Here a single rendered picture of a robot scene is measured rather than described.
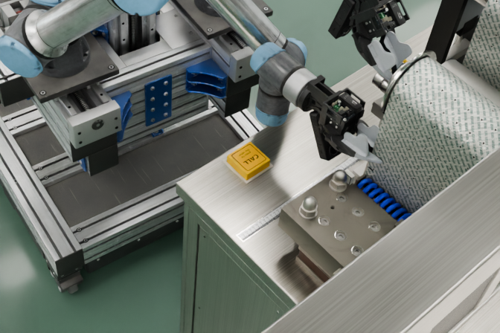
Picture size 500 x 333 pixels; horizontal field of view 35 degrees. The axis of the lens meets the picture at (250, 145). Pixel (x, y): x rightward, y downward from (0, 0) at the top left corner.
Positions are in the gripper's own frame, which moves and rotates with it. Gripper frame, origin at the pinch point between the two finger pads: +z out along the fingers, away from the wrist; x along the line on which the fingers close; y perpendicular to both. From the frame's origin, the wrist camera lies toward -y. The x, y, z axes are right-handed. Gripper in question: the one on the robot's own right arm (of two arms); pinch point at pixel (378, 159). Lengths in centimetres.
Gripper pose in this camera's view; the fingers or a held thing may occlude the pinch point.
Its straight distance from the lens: 157.5
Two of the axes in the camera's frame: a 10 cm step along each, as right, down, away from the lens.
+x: 7.5, -4.6, 4.8
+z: 6.6, 6.0, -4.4
